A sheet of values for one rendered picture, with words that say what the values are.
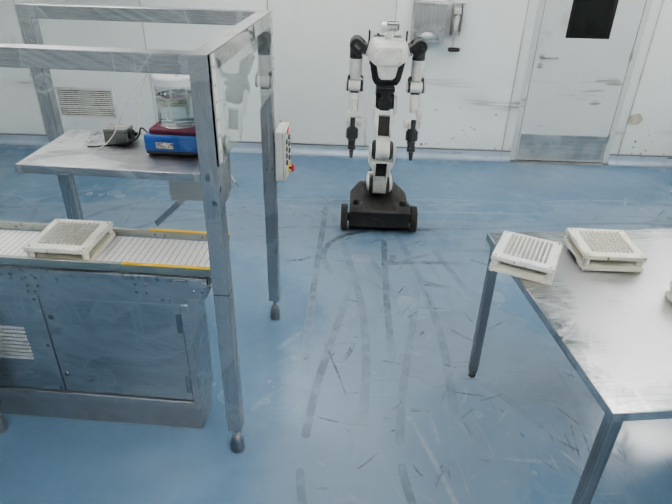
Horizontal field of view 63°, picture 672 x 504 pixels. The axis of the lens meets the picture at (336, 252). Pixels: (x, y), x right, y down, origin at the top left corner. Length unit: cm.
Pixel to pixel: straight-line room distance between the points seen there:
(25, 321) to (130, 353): 45
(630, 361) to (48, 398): 242
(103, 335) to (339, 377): 118
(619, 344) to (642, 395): 24
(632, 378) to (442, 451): 102
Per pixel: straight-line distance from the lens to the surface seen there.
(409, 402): 286
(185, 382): 256
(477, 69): 572
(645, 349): 213
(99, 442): 283
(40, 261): 236
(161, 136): 201
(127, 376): 264
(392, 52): 403
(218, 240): 195
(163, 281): 219
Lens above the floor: 201
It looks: 30 degrees down
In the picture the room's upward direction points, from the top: 1 degrees clockwise
